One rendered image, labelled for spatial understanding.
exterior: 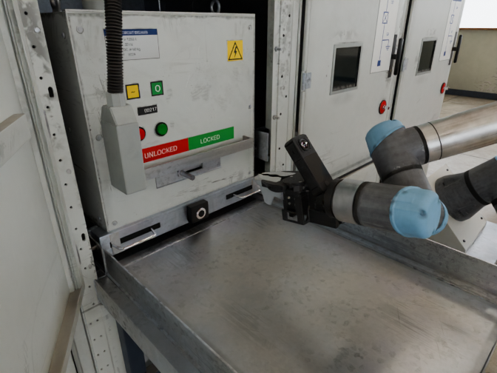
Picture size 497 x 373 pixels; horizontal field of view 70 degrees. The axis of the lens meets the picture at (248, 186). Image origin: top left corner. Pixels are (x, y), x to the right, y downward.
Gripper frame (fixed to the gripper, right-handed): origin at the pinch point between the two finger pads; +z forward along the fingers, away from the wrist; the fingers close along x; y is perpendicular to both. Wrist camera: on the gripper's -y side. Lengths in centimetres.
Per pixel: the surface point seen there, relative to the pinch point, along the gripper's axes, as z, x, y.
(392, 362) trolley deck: -30.9, -4.5, 28.4
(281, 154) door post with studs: 22.3, 32.4, 5.3
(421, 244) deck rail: -23.6, 27.0, 22.6
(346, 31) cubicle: 14, 61, -29
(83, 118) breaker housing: 24.6, -24.1, -16.9
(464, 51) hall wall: 192, 801, 3
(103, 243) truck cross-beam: 27.0, -26.4, 11.5
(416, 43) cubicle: 15, 119, -23
